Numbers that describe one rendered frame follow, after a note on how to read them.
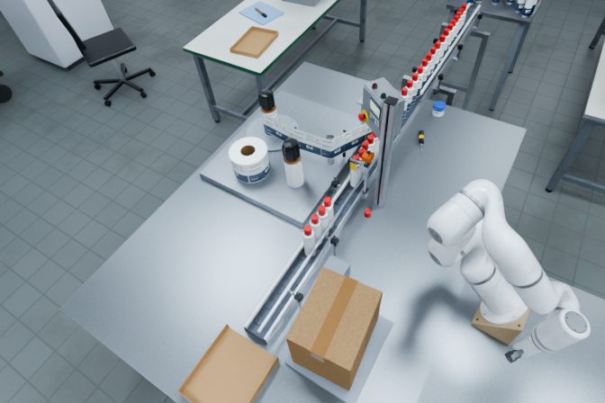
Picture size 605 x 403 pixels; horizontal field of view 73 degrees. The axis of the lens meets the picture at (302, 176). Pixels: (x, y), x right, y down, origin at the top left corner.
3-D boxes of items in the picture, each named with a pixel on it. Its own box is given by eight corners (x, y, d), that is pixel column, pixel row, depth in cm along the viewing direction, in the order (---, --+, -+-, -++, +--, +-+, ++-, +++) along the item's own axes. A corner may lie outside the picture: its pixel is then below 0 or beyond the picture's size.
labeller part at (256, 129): (266, 109, 255) (266, 107, 254) (309, 125, 243) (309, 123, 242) (235, 140, 239) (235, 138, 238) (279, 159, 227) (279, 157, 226)
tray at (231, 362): (228, 326, 174) (226, 323, 171) (278, 359, 164) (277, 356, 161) (180, 393, 159) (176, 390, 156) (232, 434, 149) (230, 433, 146)
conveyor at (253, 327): (405, 102, 256) (406, 96, 253) (419, 106, 253) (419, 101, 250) (248, 332, 171) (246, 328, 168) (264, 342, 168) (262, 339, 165)
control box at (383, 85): (380, 111, 187) (383, 76, 172) (400, 134, 176) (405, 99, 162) (360, 118, 185) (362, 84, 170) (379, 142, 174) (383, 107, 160)
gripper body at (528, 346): (548, 319, 130) (530, 330, 139) (525, 333, 126) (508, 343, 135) (566, 342, 126) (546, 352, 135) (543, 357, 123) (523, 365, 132)
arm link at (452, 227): (477, 246, 156) (444, 274, 156) (453, 224, 162) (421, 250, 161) (493, 210, 111) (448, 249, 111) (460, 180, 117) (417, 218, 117)
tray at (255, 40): (252, 30, 332) (251, 25, 329) (278, 35, 324) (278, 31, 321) (230, 52, 313) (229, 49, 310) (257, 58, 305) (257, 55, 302)
